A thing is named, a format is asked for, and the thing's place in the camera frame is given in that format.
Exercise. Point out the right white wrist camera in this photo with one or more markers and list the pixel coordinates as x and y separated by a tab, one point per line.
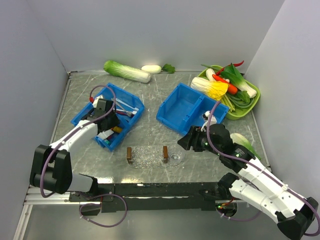
205	117

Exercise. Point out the white toothbrush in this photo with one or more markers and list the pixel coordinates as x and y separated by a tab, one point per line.
125	104

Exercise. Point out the white radish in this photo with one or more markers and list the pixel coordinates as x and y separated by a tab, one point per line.
152	69

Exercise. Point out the white toothpaste tube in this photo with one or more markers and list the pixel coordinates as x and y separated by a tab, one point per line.
106	135

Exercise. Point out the clear plastic cup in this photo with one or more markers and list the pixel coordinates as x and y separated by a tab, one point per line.
176	155

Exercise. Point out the green capped tube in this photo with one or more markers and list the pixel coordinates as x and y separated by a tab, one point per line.
107	142

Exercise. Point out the orange carrot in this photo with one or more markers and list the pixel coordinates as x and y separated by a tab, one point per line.
231	88

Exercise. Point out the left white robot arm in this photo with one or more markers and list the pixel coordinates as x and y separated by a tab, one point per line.
51	169

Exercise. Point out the red blue toothbrush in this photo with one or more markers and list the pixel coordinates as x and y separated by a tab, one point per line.
125	113

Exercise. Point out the black base frame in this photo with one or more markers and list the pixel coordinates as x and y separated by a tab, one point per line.
155	196

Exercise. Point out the green napa cabbage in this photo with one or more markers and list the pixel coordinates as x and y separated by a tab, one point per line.
127	72

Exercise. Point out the right blue storage bin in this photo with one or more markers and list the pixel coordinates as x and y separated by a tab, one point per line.
183	108

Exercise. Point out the green beans bundle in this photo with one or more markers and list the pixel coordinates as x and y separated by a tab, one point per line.
234	103

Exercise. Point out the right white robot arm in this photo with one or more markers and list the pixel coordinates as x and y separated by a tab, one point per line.
250	181

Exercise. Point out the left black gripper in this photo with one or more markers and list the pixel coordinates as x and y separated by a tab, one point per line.
115	121

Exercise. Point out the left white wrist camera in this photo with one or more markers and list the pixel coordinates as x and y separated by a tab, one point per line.
97	98

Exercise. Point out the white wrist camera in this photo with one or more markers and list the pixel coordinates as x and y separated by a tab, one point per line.
97	98
205	117

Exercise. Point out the yellow capped tube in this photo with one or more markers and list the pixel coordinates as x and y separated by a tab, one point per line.
117	129

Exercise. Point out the bok choy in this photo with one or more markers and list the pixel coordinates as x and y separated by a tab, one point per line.
231	72

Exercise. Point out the green vegetable tray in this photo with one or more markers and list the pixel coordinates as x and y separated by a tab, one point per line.
216	69

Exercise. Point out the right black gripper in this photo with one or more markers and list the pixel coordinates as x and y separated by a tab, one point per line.
192	138

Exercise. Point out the yellow white cabbage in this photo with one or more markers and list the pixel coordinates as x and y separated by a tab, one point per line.
213	89

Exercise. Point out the blue storage bin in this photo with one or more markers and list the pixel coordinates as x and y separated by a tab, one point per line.
125	110
183	108

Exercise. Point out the small green cabbage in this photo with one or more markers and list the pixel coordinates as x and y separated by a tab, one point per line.
241	140

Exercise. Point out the left blue storage bin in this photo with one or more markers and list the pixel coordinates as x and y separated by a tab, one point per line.
125	110

